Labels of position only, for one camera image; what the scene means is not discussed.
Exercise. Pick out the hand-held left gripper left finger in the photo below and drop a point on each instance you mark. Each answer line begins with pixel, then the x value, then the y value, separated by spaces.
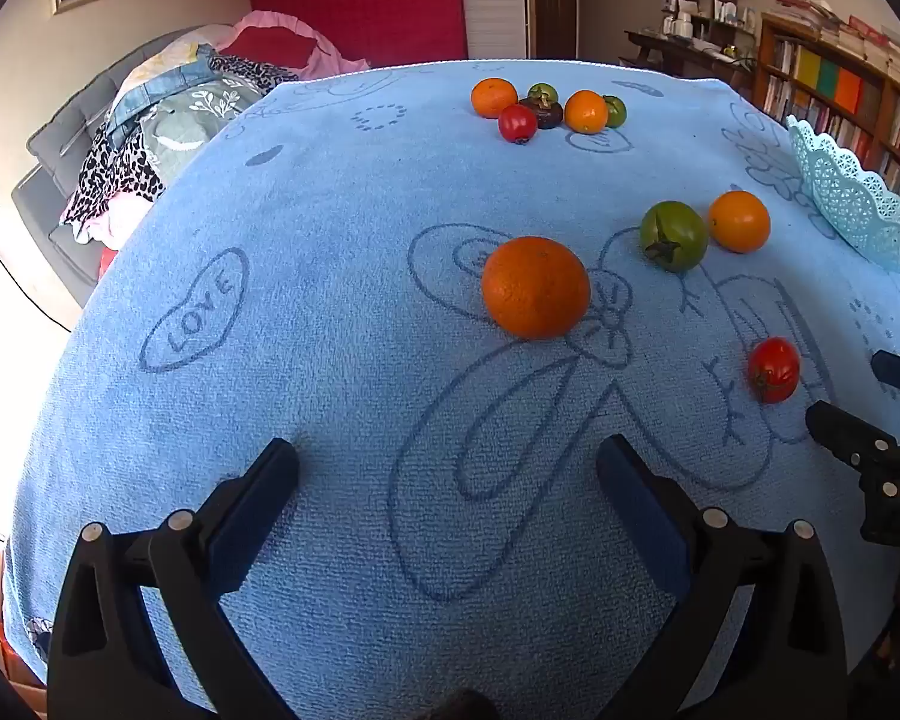
pixel 251 521

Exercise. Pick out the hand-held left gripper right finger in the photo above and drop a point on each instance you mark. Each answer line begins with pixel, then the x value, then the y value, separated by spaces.
pixel 641 517

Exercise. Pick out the red tomato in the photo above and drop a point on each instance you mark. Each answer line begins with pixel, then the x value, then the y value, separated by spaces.
pixel 774 367
pixel 517 124

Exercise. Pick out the light blue lace basket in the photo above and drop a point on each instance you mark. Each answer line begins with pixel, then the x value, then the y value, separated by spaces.
pixel 855 202

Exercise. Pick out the orange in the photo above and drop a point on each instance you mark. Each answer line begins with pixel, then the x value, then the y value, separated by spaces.
pixel 739 221
pixel 493 97
pixel 536 286
pixel 586 112

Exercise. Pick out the green tomato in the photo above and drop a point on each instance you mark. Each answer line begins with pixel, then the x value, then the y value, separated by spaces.
pixel 616 111
pixel 673 234
pixel 543 91

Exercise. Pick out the dark purple tomato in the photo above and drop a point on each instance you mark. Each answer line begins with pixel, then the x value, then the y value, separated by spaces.
pixel 547 114

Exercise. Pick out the blue printed towel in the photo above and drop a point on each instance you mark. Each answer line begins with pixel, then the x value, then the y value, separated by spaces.
pixel 330 330

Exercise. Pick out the wooden bookshelf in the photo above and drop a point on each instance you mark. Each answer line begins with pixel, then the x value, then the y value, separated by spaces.
pixel 840 101

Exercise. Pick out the red plastic bag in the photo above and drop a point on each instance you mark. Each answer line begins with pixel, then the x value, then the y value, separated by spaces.
pixel 106 261

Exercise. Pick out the stack of books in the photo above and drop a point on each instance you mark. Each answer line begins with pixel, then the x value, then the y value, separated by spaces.
pixel 862 34

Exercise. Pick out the dark wooden desk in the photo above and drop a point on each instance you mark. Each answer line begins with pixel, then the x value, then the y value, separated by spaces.
pixel 682 52

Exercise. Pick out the green floral cloth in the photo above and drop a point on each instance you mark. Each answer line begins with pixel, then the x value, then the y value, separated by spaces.
pixel 195 116

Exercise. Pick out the grey sofa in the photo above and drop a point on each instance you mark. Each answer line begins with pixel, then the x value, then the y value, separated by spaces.
pixel 52 157

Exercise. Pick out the wooden desktop shelf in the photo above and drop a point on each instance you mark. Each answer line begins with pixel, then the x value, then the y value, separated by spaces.
pixel 709 4

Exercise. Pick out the denim garment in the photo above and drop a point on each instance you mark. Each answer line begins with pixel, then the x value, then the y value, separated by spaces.
pixel 165 86

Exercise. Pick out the red cloth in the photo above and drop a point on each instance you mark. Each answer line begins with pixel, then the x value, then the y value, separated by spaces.
pixel 270 43

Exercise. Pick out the white yellow blanket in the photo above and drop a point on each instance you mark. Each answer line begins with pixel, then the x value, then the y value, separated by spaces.
pixel 176 49

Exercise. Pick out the dark wooden door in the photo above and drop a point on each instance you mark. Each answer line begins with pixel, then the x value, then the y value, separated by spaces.
pixel 555 0

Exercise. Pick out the white wardrobe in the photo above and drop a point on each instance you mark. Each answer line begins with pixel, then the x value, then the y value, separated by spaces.
pixel 495 22

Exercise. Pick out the red upright mattress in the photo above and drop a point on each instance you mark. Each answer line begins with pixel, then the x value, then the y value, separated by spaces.
pixel 352 0

